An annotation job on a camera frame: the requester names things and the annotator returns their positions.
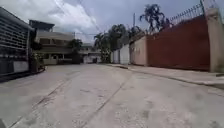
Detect spiked metal railing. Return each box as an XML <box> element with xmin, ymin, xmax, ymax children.
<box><xmin>168</xmin><ymin>0</ymin><xmax>206</xmax><ymax>26</ymax></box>

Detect green bush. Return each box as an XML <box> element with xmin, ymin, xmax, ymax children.
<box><xmin>29</xmin><ymin>40</ymin><xmax>46</xmax><ymax>73</ymax></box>

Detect tall dark tree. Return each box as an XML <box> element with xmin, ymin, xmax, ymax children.
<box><xmin>139</xmin><ymin>3</ymin><xmax>172</xmax><ymax>33</ymax></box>

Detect low pale building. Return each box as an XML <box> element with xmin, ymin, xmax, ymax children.
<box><xmin>79</xmin><ymin>43</ymin><xmax>102</xmax><ymax>65</ymax></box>

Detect small dark tree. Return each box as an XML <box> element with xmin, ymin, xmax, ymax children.
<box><xmin>67</xmin><ymin>38</ymin><xmax>84</xmax><ymax>65</ymax></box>

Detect group of palm trees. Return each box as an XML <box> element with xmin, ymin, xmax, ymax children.
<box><xmin>93</xmin><ymin>23</ymin><xmax>142</xmax><ymax>64</ymax></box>

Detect red brick wall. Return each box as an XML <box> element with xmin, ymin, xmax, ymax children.
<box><xmin>146</xmin><ymin>14</ymin><xmax>211</xmax><ymax>72</ymax></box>

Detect white wall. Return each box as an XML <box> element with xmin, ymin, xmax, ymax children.
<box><xmin>111</xmin><ymin>43</ymin><xmax>131</xmax><ymax>65</ymax></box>

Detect raised concrete pavement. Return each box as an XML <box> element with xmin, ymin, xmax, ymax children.
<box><xmin>105</xmin><ymin>63</ymin><xmax>224</xmax><ymax>90</ymax></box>

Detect building with slatted front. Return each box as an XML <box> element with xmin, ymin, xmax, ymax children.
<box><xmin>0</xmin><ymin>6</ymin><xmax>34</xmax><ymax>78</ymax></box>

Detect grey concrete road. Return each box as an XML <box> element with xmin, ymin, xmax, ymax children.
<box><xmin>0</xmin><ymin>63</ymin><xmax>224</xmax><ymax>128</ymax></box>

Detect pale concrete pillar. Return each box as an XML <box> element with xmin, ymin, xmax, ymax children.
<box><xmin>204</xmin><ymin>0</ymin><xmax>224</xmax><ymax>74</ymax></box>

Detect pale two-storey building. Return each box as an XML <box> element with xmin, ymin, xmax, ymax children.
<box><xmin>28</xmin><ymin>19</ymin><xmax>76</xmax><ymax>66</ymax></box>

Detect beige rendered wall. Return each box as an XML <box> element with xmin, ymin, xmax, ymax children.
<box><xmin>129</xmin><ymin>35</ymin><xmax>149</xmax><ymax>67</ymax></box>

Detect pole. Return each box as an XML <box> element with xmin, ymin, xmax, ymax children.
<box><xmin>132</xmin><ymin>12</ymin><xmax>137</xmax><ymax>29</ymax></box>

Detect overhead wires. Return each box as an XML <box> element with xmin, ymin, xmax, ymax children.
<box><xmin>53</xmin><ymin>0</ymin><xmax>104</xmax><ymax>36</ymax></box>

